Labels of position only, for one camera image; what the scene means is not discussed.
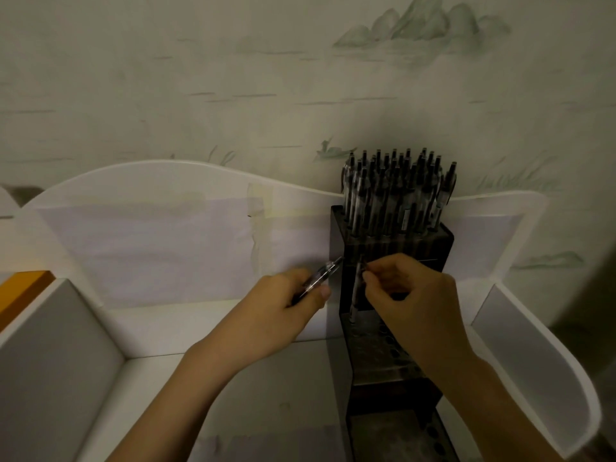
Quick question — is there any black gel pen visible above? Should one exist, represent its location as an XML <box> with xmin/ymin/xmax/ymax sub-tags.
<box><xmin>348</xmin><ymin>262</ymin><xmax>366</xmax><ymax>325</ymax></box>

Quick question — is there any person's right hand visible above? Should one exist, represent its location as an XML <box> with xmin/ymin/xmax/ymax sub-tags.
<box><xmin>361</xmin><ymin>253</ymin><xmax>477</xmax><ymax>381</ymax></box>

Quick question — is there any person's right forearm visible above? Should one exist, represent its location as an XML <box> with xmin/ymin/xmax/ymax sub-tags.
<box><xmin>428</xmin><ymin>355</ymin><xmax>564</xmax><ymax>462</ymax></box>

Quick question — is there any row of black pens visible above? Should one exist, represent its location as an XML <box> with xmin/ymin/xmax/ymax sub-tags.
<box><xmin>340</xmin><ymin>148</ymin><xmax>458</xmax><ymax>236</ymax></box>

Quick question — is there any white curved-back shelf unit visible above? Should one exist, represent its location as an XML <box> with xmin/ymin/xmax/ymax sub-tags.
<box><xmin>0</xmin><ymin>160</ymin><xmax>603</xmax><ymax>462</ymax></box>

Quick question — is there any black tiered pen holder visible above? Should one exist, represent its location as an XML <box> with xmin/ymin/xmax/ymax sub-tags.
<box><xmin>329</xmin><ymin>204</ymin><xmax>461</xmax><ymax>462</ymax></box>

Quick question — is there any bunch of black pens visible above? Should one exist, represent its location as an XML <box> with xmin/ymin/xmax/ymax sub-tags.
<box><xmin>291</xmin><ymin>256</ymin><xmax>345</xmax><ymax>306</ymax></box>

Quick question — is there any person's left hand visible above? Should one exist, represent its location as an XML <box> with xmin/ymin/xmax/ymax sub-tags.
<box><xmin>190</xmin><ymin>268</ymin><xmax>333</xmax><ymax>376</ymax></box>

